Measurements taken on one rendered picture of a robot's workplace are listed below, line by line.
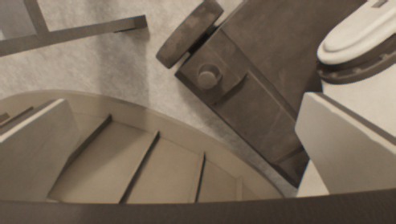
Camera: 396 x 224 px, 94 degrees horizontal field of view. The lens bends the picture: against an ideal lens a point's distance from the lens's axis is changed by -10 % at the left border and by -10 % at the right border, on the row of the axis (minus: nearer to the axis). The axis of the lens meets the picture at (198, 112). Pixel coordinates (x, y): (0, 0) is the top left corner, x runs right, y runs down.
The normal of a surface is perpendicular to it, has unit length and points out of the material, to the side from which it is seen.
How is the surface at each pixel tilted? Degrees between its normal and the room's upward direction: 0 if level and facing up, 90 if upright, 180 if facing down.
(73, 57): 0
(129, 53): 0
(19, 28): 0
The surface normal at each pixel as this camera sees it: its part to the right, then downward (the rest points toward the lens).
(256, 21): -0.16, 0.50
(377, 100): -0.72, -0.65
